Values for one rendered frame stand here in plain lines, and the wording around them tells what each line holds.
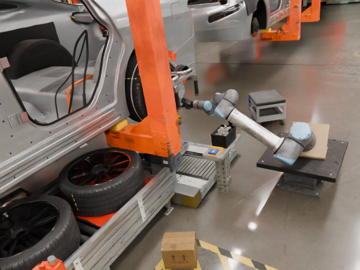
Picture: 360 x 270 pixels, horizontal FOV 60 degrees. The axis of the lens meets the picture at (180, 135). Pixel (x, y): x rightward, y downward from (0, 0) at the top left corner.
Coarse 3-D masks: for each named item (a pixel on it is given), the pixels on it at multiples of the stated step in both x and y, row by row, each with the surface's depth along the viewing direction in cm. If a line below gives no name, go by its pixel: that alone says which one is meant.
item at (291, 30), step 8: (296, 0) 521; (296, 8) 526; (296, 16) 532; (288, 24) 546; (296, 24) 538; (264, 32) 572; (272, 32) 564; (280, 32) 557; (288, 32) 550; (296, 32) 543; (264, 40) 578; (272, 40) 571; (280, 40) 563; (288, 40) 556
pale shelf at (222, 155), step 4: (236, 136) 272; (240, 136) 272; (236, 140) 266; (232, 144) 260; (208, 148) 259; (224, 148) 255; (228, 148) 254; (220, 152) 251; (224, 152) 250; (228, 152) 253; (204, 156) 251; (208, 156) 248; (212, 156) 247; (220, 156) 245; (224, 156) 248; (216, 160) 246; (220, 160) 244
